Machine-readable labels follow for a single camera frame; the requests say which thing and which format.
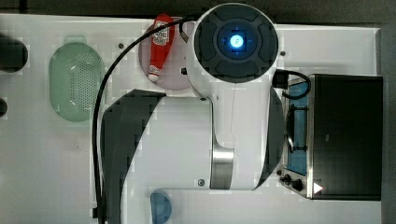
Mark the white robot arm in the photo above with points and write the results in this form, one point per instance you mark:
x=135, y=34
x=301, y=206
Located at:
x=216, y=138

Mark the pink round plate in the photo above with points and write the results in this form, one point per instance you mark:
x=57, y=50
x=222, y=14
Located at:
x=171, y=77

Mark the red ketchup bottle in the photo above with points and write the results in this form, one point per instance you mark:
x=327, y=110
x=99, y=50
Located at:
x=160, y=45

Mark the blue cup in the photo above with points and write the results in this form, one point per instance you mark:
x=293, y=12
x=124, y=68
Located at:
x=161, y=207

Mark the green oval colander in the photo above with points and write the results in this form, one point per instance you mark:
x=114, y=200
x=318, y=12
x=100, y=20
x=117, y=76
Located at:
x=76, y=71

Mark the black toaster oven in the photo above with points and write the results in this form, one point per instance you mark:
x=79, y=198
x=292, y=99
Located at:
x=334, y=136

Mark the large black cylinder holder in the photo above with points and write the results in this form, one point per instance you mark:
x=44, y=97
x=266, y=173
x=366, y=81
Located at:
x=13, y=54

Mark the small black cylinder holder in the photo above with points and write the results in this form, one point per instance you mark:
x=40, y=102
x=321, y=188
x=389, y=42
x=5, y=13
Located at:
x=3, y=107

